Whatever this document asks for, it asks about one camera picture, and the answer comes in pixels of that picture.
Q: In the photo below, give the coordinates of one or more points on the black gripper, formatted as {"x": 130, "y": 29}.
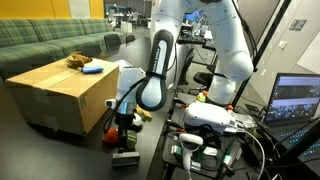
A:
{"x": 124, "y": 122}

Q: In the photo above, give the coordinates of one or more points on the blue sponge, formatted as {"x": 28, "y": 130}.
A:
{"x": 91, "y": 69}

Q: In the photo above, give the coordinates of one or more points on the white tablet on table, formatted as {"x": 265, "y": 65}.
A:
{"x": 123, "y": 63}

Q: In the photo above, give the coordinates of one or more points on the dark grey rectangular block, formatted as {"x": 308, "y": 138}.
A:
{"x": 125, "y": 159}

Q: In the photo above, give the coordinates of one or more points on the green plaid sofa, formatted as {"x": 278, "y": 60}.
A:
{"x": 26, "y": 44}

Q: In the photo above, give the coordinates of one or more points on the brown plush moose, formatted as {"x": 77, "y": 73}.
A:
{"x": 77, "y": 60}

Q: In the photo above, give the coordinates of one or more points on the red radish plush toy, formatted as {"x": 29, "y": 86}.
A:
{"x": 111, "y": 136}

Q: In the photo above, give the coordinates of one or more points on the white VR controller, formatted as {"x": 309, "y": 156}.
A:
{"x": 190, "y": 143}

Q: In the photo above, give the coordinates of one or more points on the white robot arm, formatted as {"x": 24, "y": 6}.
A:
{"x": 146, "y": 88}

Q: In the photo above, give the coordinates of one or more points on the white VR headset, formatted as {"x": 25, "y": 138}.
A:
{"x": 218, "y": 118}

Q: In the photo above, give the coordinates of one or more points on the white plush toy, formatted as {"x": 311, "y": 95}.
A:
{"x": 137, "y": 120}

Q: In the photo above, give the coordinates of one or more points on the brown cardboard box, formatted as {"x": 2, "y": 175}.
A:
{"x": 62, "y": 98}

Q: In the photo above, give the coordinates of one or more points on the open laptop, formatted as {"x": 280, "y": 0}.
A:
{"x": 290, "y": 115}

